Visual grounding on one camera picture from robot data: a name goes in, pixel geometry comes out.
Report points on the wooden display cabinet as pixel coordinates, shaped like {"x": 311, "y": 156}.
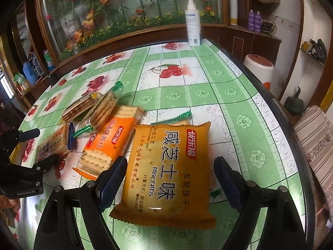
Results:
{"x": 156, "y": 35}

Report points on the red white stool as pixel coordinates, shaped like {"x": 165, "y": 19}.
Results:
{"x": 257, "y": 69}

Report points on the green label water bottle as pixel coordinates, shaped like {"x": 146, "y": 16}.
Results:
{"x": 49, "y": 60}

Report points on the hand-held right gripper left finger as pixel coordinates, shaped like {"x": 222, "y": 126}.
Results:
{"x": 113, "y": 182}

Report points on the white spray bottle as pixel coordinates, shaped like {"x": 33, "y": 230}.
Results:
{"x": 193, "y": 26}

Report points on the yellow-edged biscuit packet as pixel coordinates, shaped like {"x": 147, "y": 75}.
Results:
{"x": 78, "y": 108}

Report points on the grey thermos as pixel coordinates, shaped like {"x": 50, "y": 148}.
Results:
{"x": 37, "y": 63}

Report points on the dark green jug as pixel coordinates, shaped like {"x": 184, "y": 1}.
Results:
{"x": 294, "y": 104}

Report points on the orange biscuit packet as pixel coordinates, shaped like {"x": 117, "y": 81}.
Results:
{"x": 166, "y": 161}

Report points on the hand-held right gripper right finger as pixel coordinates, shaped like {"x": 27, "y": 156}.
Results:
{"x": 229, "y": 182}

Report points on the orange soda cracker packet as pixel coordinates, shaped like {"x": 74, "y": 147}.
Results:
{"x": 104, "y": 140}

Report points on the green-edged cracker packet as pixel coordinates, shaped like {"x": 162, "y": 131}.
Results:
{"x": 101, "y": 112}

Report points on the striped cushion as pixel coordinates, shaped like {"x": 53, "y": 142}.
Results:
{"x": 314, "y": 140}

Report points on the blue thermos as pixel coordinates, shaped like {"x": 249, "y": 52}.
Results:
{"x": 29, "y": 74}

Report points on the black shoes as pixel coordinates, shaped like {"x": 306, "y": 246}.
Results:
{"x": 316, "y": 48}

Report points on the round cracker packet green edges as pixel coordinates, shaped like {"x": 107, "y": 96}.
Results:
{"x": 177, "y": 117}

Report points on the purple can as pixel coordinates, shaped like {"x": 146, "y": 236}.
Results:
{"x": 251, "y": 20}

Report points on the artificial flower glass display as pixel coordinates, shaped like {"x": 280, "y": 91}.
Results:
{"x": 117, "y": 5}

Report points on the purple bottles on shelf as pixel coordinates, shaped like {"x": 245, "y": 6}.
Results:
{"x": 257, "y": 22}

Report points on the white blue-edged biscuit packet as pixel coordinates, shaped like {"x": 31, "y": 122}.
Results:
{"x": 52, "y": 143}

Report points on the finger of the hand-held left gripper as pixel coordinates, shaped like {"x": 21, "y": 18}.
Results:
{"x": 28, "y": 135}
{"x": 48, "y": 163}

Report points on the green bag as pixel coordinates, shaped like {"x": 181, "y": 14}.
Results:
{"x": 19, "y": 79}

